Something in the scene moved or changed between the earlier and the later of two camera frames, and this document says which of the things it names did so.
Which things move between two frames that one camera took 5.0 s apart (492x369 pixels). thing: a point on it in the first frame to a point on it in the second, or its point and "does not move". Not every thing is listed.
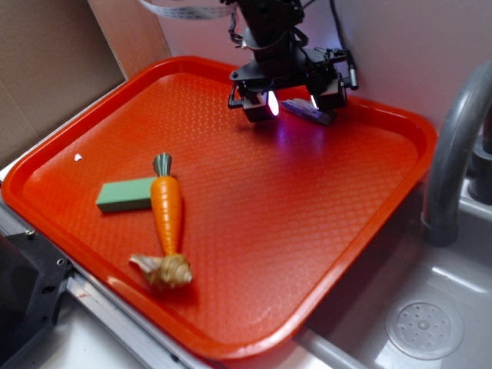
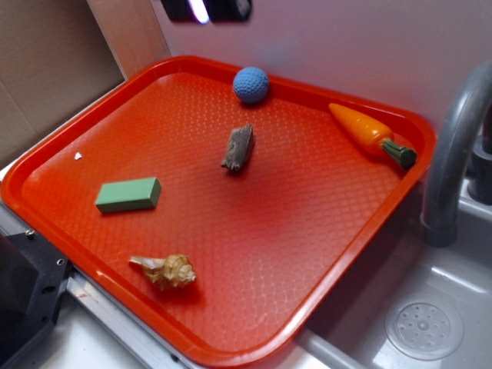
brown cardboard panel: (55, 59) does not move
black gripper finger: (332, 95) to (224, 11)
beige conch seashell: (164, 273) does not move
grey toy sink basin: (412, 304) does not move
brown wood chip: (306, 108) to (240, 144)
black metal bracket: (33, 278) does not move
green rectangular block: (125, 195) does not move
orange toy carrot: (166, 197) to (373, 136)
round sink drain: (424, 326) does not move
